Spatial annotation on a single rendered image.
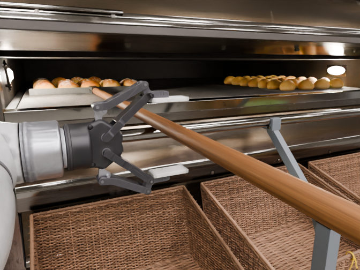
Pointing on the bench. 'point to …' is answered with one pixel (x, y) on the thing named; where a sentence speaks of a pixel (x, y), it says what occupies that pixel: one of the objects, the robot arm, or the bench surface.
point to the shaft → (262, 176)
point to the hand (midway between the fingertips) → (179, 135)
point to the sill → (69, 112)
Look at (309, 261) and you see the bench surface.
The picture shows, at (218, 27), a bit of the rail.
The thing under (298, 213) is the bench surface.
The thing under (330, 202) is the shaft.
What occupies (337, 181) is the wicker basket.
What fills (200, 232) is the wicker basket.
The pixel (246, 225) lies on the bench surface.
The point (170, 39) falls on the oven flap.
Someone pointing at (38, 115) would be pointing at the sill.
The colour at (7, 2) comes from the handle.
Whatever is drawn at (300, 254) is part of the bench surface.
